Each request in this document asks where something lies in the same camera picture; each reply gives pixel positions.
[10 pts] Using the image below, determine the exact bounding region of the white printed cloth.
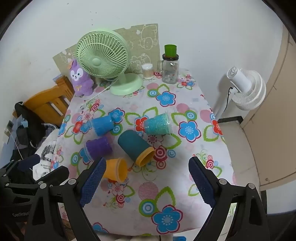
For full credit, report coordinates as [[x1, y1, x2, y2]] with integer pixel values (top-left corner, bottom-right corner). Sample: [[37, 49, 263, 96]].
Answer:
[[32, 137, 60, 180]]

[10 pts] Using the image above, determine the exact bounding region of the beige door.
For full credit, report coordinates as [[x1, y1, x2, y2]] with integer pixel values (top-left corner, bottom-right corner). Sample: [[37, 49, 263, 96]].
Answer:
[[240, 23, 296, 214]]

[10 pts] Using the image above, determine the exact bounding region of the white fan cable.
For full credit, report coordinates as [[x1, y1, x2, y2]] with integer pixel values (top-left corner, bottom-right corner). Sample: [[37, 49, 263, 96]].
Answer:
[[81, 77, 121, 102]]

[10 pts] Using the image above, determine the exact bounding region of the floral tablecloth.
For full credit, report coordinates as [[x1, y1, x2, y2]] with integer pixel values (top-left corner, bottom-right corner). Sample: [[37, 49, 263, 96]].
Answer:
[[52, 67, 237, 235]]

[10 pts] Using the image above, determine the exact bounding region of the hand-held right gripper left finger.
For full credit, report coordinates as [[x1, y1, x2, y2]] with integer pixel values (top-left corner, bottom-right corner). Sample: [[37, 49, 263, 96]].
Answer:
[[24, 157, 107, 241]]

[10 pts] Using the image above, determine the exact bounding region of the blue cup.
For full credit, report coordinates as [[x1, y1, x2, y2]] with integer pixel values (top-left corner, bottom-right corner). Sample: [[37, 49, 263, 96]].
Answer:
[[87, 115, 114, 136]]

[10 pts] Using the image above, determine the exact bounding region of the purple cup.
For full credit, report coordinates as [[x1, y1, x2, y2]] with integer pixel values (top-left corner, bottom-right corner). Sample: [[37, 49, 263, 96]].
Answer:
[[84, 137, 113, 163]]

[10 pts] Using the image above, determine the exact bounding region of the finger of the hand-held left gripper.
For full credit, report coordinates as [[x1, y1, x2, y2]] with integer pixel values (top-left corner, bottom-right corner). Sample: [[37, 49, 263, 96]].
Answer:
[[0, 160, 19, 184], [36, 166, 70, 187]]

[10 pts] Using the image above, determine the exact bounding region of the white standing fan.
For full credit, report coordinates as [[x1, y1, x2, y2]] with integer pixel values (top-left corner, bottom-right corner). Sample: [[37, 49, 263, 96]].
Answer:
[[211, 67, 267, 121]]

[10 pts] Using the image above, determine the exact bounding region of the green cup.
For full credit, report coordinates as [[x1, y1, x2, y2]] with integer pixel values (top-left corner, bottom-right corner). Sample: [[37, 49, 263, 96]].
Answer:
[[164, 44, 178, 57]]

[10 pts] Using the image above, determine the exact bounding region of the purple plush toy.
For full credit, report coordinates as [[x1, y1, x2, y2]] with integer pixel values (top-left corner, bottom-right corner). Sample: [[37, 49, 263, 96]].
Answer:
[[69, 59, 94, 97]]

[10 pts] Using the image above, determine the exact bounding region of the cotton swab container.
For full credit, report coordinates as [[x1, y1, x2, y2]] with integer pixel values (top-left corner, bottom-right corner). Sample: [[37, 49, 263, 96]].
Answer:
[[142, 63, 153, 80]]

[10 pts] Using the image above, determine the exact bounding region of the teal glitter cup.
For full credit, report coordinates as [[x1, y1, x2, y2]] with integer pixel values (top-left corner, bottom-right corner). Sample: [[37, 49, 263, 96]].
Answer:
[[143, 113, 173, 135]]

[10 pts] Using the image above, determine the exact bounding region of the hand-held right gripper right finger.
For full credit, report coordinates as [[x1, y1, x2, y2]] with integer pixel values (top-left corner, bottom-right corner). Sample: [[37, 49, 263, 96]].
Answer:
[[188, 156, 270, 241]]

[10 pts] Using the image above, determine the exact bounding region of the wooden chair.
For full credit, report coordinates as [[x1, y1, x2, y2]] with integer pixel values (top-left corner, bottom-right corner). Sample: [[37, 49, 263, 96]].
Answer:
[[23, 75, 75, 127]]

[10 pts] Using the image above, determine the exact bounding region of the green desk fan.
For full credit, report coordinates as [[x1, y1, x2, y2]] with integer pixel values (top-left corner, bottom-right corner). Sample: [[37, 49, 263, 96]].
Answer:
[[76, 30, 144, 96]]

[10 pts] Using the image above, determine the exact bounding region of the pile of dark clothes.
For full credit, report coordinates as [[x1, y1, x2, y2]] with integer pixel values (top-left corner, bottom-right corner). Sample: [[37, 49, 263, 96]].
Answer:
[[9, 101, 60, 176]]

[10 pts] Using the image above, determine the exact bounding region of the dark teal cup yellow rim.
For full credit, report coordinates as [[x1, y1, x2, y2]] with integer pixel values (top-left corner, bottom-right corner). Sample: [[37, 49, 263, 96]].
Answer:
[[117, 130, 156, 167]]

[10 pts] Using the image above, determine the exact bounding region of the glass jar with handle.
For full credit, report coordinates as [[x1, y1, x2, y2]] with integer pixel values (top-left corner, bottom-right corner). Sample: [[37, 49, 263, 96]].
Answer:
[[157, 54, 180, 84]]

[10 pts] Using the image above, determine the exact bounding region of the printed cardboard sheet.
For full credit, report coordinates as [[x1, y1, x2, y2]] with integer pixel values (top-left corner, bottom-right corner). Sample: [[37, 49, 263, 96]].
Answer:
[[53, 23, 161, 80]]

